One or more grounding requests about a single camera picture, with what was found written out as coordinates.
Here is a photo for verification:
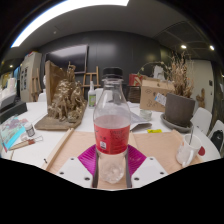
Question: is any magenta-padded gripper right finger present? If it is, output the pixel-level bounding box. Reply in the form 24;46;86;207
125;143;169;190

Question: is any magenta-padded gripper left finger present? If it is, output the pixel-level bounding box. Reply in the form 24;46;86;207
55;143;100;190

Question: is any clear red-labelled drink bottle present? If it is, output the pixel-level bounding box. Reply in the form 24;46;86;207
92;66;132;185

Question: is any white mug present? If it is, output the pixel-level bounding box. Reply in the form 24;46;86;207
175;133;203;168

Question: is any grey plant saucer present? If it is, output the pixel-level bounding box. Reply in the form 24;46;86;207
160;113;194;134

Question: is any open printed magazine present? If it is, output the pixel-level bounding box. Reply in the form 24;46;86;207
129;111;153;131

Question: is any small white jar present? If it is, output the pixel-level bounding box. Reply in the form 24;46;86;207
139;109;153;122

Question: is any paint brush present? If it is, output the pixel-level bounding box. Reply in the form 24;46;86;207
9;134;44;151

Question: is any metal spoon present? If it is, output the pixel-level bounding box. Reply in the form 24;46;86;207
188;124;196;146

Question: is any small grey-lidded jar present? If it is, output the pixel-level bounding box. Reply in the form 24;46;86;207
23;122;36;138

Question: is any dried plant in grey pot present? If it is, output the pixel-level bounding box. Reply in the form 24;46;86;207
164;51;197;128

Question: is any golden relief sculpture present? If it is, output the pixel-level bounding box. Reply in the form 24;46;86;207
34;59;88;132

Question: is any colourful book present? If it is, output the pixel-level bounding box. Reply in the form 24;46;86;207
0;114;29;153

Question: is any white bottle with green label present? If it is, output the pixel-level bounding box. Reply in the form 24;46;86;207
87;80;97;109

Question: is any cardboard box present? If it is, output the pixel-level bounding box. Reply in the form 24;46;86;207
139;77;176;113

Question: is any black box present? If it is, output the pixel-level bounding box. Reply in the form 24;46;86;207
0;100;28;124

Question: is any wooden figure sculpture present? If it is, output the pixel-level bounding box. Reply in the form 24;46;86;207
195;88;206;109

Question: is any red box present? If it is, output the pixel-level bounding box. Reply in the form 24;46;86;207
128;73;148;88

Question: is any wooden easel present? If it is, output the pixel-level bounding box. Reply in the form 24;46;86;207
81;65;101;98

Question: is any white cabinet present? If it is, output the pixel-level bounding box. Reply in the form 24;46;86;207
19;51;43;103

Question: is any long ceiling strip light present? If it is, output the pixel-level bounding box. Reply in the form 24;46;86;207
10;0;130;49

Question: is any dark wall screen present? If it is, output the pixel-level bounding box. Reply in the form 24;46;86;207
44;44;89;74

